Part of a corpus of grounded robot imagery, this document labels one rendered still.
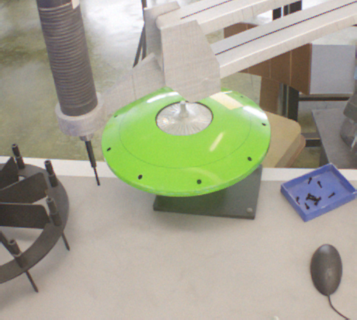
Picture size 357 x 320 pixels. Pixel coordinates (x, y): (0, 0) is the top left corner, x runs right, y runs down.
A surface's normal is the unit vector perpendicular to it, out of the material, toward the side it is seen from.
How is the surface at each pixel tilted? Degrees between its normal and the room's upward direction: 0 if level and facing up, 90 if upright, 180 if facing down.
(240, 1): 9
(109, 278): 0
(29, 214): 87
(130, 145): 21
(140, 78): 90
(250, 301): 0
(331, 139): 0
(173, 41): 90
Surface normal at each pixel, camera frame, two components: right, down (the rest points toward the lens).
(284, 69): -0.65, 0.52
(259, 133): 0.32, -0.67
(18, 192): 0.55, 0.43
